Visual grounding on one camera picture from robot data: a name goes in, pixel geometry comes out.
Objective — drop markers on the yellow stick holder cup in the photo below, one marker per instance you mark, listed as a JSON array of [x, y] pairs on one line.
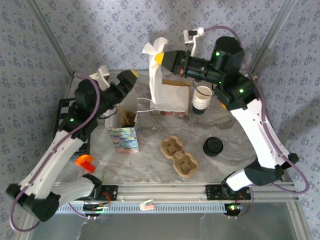
[[225, 106]]

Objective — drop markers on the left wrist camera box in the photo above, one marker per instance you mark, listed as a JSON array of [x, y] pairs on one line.
[[102, 75]]

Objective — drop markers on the wooden stir stick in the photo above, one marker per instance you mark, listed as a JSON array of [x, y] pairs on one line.
[[123, 115]]

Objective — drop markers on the aluminium frame post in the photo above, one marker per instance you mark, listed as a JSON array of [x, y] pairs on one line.
[[272, 37], [51, 37]]

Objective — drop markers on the grey metal panel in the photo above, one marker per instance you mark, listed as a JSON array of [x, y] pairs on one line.
[[175, 227]]

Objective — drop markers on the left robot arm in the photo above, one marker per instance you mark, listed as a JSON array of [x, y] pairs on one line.
[[50, 162]]

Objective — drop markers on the paper cup stack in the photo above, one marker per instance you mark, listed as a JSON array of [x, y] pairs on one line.
[[201, 110]]

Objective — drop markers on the black white checkerboard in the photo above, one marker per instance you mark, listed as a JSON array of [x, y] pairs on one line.
[[63, 107]]

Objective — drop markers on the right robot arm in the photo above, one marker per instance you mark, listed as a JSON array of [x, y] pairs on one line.
[[255, 135]]

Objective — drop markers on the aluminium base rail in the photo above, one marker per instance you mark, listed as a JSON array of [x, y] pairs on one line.
[[162, 192]]

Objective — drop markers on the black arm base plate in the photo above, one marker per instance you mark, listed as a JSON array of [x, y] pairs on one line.
[[212, 192], [112, 192]]

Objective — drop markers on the white plastic clip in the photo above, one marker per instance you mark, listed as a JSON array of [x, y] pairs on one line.
[[146, 205]]

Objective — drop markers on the orange red plastic object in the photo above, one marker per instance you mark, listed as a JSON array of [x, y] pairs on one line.
[[83, 160]]

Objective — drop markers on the white napkin stack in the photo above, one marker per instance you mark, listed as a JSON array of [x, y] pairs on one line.
[[175, 97]]

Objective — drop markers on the white brown-tipped stick packet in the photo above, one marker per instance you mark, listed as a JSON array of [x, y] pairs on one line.
[[255, 77]]

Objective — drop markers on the white paper napkin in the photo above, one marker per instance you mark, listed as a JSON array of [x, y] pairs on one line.
[[155, 82]]

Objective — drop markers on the small circuit board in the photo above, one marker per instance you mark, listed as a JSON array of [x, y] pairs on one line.
[[233, 208], [96, 207]]

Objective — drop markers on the floral paper gift bag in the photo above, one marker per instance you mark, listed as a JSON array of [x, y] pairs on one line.
[[125, 140]]

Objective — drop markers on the cardboard napkin box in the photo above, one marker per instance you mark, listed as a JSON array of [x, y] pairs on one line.
[[177, 82]]

